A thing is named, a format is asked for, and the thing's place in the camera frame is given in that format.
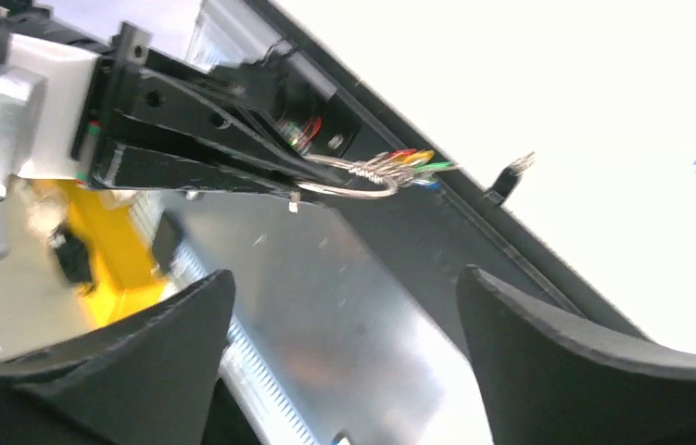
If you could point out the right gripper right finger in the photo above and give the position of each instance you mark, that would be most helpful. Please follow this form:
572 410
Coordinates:
547 376

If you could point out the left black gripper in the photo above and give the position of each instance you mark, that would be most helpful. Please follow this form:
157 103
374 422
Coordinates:
143 130

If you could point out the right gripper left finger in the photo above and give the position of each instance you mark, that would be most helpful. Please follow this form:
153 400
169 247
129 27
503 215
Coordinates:
146 379

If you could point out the black tag key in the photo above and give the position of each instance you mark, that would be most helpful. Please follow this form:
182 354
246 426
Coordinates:
508 179

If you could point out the blue key tag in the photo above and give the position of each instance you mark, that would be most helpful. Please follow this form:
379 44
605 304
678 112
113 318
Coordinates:
427 183

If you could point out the large silver keyring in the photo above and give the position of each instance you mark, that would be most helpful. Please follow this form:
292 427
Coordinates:
375 178

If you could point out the green key tag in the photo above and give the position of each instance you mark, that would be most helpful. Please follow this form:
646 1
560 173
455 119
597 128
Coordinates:
437 167

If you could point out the red key tag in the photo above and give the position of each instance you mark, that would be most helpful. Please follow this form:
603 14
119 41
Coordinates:
402 154

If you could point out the yellow key tag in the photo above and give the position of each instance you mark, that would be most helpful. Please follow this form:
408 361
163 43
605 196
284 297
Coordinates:
418 158

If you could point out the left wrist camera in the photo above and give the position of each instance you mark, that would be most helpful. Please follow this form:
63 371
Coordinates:
43 87

